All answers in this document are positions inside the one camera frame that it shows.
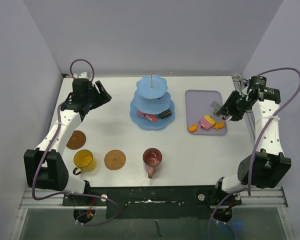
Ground metal tongs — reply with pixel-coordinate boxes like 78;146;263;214
210;101;222;112

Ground yellow pink cake slice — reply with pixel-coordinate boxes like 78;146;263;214
203;115;216;127

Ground red pink macaron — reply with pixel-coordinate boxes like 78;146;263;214
143;114;159;123

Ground chocolate layered cake slice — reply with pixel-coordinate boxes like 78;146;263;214
159;109;172;119

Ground green striped macaron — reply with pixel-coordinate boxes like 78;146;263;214
213;111;221;117

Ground pink strawberry cake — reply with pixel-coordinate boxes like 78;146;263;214
198;117;212;130

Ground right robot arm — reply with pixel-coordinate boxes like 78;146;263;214
212;76;292;205

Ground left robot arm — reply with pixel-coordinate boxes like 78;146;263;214
23;78;112;206

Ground orange cookie right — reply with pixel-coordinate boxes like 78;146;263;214
213;121;226;130

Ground orange cookie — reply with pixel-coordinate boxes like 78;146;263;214
188;124;198;133
213;121;226;130

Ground purple serving tray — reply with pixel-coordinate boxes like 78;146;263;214
185;89;228;136

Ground brown wooden coaster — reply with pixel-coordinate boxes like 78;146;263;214
66;130;86;150

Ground orange cookie left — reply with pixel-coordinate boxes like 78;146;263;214
188;124;198;133

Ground yellow enamel mug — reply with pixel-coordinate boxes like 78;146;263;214
72;149;97;176

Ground blue three-tier cake stand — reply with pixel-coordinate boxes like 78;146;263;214
129;73;176;131

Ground woven rattan coaster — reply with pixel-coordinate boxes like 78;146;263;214
104;149;126;170

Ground pink patterned mug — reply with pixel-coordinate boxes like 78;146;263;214
142;148;163;179

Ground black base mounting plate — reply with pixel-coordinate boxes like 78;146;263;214
62;185;242;222

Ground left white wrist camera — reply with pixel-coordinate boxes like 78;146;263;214
71;71;90;80

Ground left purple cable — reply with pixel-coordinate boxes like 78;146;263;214
31;59;121;227

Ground purple cable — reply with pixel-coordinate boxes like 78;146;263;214
207;67;300;240
31;59;121;227

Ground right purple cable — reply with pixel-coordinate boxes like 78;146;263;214
207;67;300;240

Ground aluminium rail frame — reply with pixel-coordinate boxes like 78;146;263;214
23;73;292;212

